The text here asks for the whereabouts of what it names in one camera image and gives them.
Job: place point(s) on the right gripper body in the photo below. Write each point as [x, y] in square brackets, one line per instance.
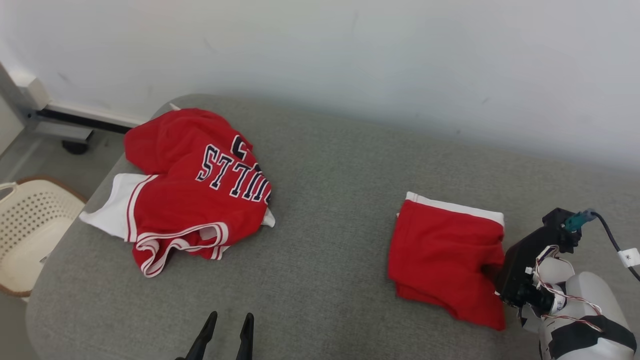
[520, 270]

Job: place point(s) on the red shorts with white stripe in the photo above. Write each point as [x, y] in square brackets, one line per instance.
[440, 255]

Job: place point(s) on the white and black baseboard rail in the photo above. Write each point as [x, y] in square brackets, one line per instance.
[85, 120]

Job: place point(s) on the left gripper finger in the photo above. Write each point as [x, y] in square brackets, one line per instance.
[204, 337]
[245, 337]

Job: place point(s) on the cream perforated laundry basket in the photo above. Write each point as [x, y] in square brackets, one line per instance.
[35, 225]

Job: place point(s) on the white metal frame leg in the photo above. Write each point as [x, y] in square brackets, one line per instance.
[22, 92]

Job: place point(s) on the red jersey with navy lettering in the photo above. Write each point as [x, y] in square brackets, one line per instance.
[200, 200]

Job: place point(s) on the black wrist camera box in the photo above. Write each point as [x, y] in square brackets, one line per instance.
[557, 222]

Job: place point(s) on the black caster wheel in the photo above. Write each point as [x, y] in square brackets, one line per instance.
[76, 147]

